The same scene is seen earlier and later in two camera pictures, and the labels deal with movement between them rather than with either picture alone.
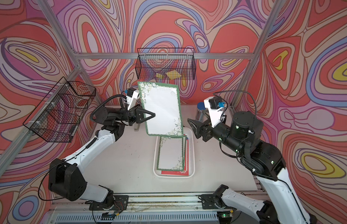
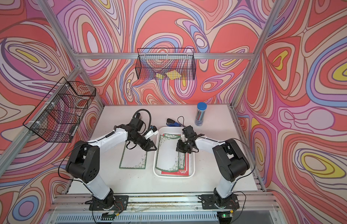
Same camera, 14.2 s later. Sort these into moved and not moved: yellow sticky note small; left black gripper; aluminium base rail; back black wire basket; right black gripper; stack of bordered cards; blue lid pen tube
Moved: left black gripper; right black gripper
Not moved: aluminium base rail; yellow sticky note small; stack of bordered cards; back black wire basket; blue lid pen tube
